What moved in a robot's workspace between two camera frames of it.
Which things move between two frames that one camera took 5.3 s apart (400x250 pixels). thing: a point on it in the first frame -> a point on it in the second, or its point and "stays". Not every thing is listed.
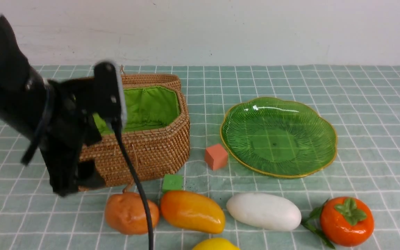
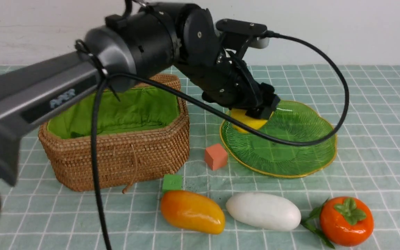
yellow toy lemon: x=216 y=244 -> x=239 y=115
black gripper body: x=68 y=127 -> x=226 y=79
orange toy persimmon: x=343 y=221 stays
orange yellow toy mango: x=193 y=211 stays
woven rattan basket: x=157 y=128 stays
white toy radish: x=269 y=211 stays
